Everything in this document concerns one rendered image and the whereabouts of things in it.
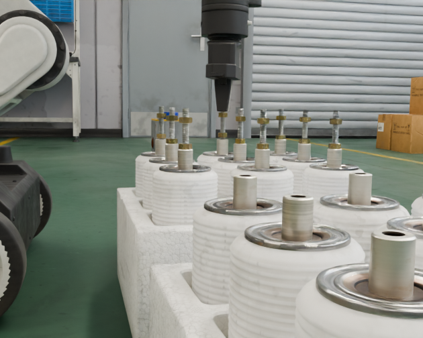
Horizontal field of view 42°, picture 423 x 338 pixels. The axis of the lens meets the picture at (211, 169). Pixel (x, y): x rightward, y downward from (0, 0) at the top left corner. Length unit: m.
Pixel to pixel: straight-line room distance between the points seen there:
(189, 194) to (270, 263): 0.41
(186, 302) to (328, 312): 0.22
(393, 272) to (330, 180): 0.55
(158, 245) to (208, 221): 0.27
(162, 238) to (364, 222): 0.31
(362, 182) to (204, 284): 0.18
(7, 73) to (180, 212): 0.44
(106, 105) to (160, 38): 0.91
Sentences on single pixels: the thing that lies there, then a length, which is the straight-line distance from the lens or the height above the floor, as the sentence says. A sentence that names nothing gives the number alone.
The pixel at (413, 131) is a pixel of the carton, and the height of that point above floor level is 0.18.
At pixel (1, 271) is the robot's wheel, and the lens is 0.90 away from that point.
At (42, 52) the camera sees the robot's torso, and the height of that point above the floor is 0.43.
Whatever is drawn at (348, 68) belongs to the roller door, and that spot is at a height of 0.79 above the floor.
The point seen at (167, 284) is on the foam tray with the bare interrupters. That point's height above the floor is 0.18.
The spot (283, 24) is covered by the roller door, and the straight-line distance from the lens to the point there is 6.23.
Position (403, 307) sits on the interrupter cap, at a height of 0.25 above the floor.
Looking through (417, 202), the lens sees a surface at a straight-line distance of 0.61.
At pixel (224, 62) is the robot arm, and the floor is 0.42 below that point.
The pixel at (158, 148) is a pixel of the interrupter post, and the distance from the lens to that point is 1.03.
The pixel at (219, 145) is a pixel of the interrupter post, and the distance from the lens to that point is 1.05.
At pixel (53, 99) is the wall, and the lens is 5.92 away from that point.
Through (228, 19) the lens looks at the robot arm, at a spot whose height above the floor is 0.50.
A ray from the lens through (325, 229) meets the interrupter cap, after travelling 0.43.
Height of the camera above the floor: 0.34
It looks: 7 degrees down
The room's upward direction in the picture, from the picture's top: 1 degrees clockwise
